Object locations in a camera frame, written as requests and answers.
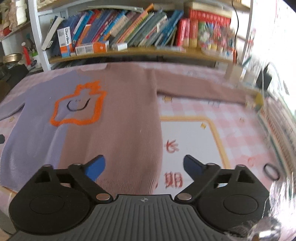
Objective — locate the pink fluffy sleeve cuff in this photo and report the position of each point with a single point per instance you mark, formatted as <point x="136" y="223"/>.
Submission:
<point x="279" y="208"/>

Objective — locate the wooden shelf board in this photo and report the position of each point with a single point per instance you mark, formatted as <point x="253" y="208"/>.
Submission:
<point x="143" y="52"/>

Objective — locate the tall white orange blue box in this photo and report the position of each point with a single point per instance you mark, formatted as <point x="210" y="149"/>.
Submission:
<point x="64" y="42"/>

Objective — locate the row of books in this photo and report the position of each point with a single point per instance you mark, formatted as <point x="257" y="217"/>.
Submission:
<point x="129" y="25"/>

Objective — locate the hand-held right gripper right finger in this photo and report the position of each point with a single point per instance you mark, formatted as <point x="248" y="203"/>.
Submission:
<point x="193" y="166"/>

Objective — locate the beige pen holder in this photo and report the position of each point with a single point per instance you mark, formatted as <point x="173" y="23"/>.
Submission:
<point x="233" y="73"/>

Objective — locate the thick white-paged book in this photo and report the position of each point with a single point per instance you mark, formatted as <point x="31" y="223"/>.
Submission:
<point x="52" y="32"/>

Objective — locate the red tassel ornament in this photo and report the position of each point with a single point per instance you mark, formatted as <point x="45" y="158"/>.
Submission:
<point x="27" y="56"/>

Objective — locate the pink checked cartoon tablecloth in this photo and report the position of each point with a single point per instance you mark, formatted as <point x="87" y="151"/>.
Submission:
<point x="231" y="129"/>

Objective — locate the colourful bead tree ornament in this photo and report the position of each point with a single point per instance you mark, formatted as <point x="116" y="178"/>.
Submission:
<point x="217" y="39"/>

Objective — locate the long white orange box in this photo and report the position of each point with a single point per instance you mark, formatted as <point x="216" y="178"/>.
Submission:
<point x="92" y="47"/>

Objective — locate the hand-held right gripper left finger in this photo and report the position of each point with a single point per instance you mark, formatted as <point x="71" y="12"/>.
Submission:
<point x="96" y="168"/>

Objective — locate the gold round tin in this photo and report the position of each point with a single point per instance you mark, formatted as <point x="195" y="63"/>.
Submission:
<point x="12" y="58"/>

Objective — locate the black power adapter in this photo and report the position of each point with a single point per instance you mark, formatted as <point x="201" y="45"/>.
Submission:
<point x="264" y="77"/>

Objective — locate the white shelf post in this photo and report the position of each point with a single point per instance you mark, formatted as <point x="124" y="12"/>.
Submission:
<point x="40" y="39"/>

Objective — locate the purple and pink sweater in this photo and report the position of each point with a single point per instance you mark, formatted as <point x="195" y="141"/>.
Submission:
<point x="120" y="111"/>

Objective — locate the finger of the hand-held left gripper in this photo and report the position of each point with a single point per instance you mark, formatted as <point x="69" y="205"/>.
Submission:
<point x="1" y="139"/>

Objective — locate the red boxed book set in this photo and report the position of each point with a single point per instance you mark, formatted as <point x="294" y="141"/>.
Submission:
<point x="208" y="16"/>

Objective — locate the pale blue flat packet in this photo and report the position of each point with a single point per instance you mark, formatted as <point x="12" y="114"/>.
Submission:
<point x="171" y="48"/>

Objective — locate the thin floppy magazine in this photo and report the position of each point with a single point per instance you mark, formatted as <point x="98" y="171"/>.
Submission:
<point x="115" y="8"/>

